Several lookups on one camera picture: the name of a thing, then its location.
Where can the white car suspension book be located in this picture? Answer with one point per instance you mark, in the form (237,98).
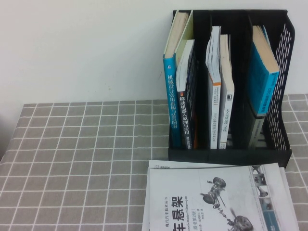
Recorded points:
(192,192)

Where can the teal hardcover mechanical design book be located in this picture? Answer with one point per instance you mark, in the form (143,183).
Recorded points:
(172,96)

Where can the black mobile robot book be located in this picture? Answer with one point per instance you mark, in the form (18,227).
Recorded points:
(184,113)

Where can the white book with orange band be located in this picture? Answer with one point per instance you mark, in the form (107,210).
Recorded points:
(215,108)

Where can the white driverless car book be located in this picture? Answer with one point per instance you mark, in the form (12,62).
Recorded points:
(226,108)

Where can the black plastic book stand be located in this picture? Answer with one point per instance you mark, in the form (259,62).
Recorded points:
(240,155)

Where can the dark grey spine book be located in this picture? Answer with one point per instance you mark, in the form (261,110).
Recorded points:
(257,130)

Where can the blue DTC book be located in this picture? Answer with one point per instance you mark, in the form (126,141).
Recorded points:
(261,79)

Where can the intelligent systems magazine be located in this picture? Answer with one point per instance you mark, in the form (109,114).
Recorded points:
(163,163)

